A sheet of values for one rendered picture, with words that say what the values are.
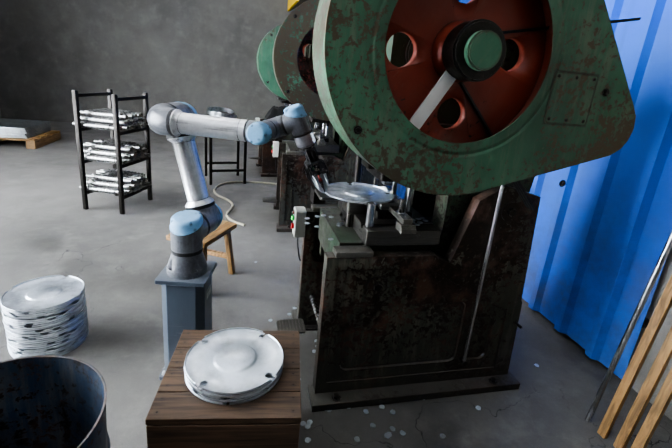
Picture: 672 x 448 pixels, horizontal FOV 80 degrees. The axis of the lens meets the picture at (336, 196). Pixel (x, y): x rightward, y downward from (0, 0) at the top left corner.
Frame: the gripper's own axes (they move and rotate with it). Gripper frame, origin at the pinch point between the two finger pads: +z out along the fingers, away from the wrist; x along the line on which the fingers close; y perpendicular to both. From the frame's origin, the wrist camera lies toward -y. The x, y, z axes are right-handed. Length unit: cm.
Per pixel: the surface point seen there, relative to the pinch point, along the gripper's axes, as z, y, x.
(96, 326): 32, -35, -120
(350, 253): 16.0, 26.9, -2.3
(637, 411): 100, 69, 69
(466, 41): -42, 51, 42
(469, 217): 23, 27, 45
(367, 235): 14.7, 22.6, 6.4
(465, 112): -20, 40, 44
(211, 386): 19, 55, -55
